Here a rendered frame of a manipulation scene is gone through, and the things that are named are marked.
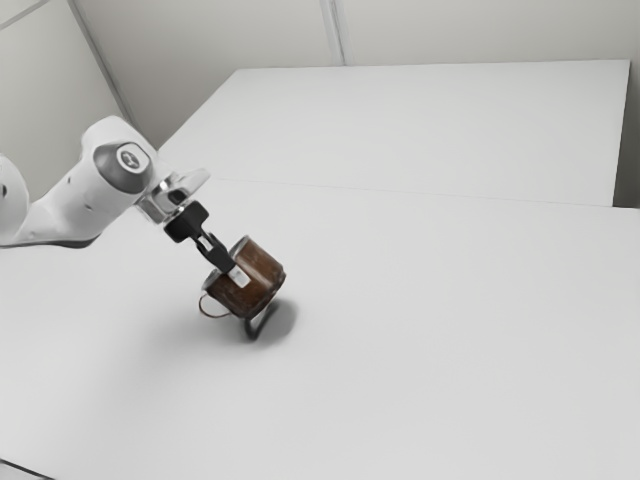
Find brown mug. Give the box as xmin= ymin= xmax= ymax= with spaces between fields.
xmin=198 ymin=235 xmax=288 ymax=320

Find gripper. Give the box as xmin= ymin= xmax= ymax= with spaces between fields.
xmin=164 ymin=199 xmax=250 ymax=288

